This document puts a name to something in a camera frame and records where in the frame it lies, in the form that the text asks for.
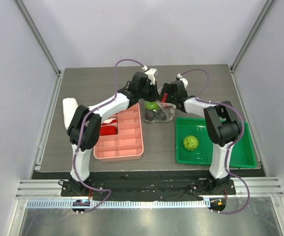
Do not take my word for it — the white crumpled cloth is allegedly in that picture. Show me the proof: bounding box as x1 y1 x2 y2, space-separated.
62 98 78 130

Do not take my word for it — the yellow-green fake fruit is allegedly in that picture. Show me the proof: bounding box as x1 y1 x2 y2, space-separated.
144 101 159 110

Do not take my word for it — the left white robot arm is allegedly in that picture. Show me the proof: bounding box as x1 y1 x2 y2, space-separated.
66 68 158 196

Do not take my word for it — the red fabric item bottom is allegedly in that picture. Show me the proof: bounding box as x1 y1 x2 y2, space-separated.
100 126 117 136

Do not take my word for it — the clear polka dot zip bag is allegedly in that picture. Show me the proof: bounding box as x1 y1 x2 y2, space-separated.
144 93 176 123

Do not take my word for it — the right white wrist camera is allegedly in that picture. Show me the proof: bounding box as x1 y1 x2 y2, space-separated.
176 73 188 89

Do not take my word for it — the green fake apple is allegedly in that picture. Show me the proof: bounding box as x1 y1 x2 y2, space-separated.
183 135 199 151

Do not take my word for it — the red fake apple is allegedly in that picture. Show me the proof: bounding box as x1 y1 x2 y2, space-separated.
161 93 168 103

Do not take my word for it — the left aluminium frame post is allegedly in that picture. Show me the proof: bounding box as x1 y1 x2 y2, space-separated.
14 0 61 76

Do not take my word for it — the red white fabric item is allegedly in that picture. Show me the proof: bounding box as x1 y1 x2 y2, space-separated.
102 118 117 125

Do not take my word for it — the white slotted cable duct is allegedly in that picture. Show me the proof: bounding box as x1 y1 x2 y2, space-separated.
26 198 210 209

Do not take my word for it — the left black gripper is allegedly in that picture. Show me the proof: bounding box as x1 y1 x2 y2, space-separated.
139 81 161 103

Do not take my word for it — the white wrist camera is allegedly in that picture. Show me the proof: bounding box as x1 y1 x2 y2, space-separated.
176 73 188 89
142 65 158 85

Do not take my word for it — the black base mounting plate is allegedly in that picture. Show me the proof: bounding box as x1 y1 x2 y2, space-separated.
32 170 236 202

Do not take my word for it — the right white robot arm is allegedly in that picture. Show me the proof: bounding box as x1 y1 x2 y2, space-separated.
159 80 244 194

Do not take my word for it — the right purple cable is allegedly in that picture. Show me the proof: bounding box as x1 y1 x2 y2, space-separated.
177 68 251 214

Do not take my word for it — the purple cable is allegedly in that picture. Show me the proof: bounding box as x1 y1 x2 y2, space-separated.
72 59 149 213
177 68 251 214

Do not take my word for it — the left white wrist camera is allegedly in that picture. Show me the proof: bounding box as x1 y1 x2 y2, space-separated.
142 65 158 85

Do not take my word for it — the pink divided organizer tray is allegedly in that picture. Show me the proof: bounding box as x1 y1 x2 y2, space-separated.
93 104 144 162

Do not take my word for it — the right aluminium frame post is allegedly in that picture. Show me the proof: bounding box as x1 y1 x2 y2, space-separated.
230 0 276 73

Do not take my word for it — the aluminium frame post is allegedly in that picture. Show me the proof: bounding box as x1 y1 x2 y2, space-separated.
14 0 61 76
230 0 276 73

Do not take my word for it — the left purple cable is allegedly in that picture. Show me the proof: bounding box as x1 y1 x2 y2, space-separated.
72 59 149 213

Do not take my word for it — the green plastic tray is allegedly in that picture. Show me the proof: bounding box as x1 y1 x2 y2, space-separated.
175 117 256 169

